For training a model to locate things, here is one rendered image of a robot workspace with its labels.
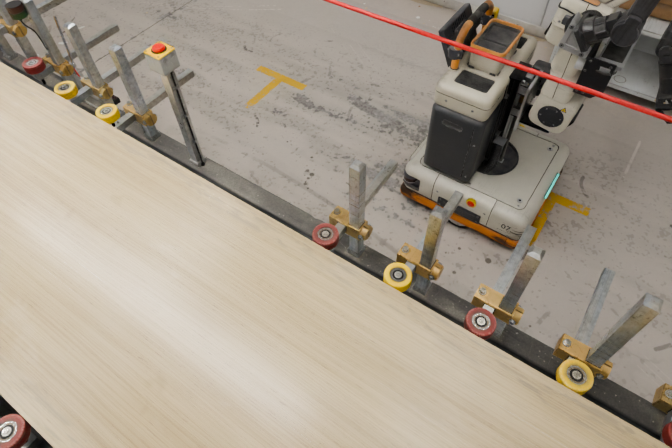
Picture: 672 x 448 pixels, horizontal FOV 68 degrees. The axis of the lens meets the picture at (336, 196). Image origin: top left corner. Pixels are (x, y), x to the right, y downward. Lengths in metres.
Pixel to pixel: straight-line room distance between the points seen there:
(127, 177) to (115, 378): 0.68
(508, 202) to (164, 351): 1.67
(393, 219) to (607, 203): 1.15
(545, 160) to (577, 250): 0.48
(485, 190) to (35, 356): 1.90
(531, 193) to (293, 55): 1.97
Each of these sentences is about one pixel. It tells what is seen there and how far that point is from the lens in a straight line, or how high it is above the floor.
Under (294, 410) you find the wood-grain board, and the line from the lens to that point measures 1.29.
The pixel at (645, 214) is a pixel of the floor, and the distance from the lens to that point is 3.07.
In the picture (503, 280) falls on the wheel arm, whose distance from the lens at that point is 1.54.
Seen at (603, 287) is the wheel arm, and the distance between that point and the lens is 1.67.
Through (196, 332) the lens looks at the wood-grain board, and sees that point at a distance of 1.41.
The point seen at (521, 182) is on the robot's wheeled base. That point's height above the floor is 0.28.
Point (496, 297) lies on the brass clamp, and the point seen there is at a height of 0.86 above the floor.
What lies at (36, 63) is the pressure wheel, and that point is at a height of 0.91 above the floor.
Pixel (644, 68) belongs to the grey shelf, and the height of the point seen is 0.14.
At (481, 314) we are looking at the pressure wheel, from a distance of 1.41.
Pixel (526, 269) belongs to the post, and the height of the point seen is 1.08.
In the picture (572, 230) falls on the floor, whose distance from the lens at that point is 2.84.
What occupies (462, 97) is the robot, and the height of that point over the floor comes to 0.79.
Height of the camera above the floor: 2.14
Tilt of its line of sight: 51 degrees down
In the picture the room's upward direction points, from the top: 2 degrees counter-clockwise
